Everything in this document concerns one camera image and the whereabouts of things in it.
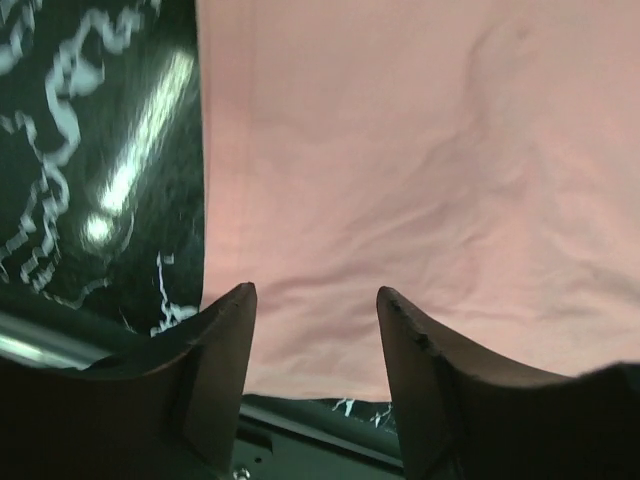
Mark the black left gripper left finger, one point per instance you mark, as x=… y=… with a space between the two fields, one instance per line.
x=166 y=409

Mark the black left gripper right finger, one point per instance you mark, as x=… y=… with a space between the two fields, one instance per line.
x=465 y=412

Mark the pink t shirt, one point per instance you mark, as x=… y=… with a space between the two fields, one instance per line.
x=480 y=157

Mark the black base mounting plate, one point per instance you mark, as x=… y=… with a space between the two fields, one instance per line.
x=327 y=439

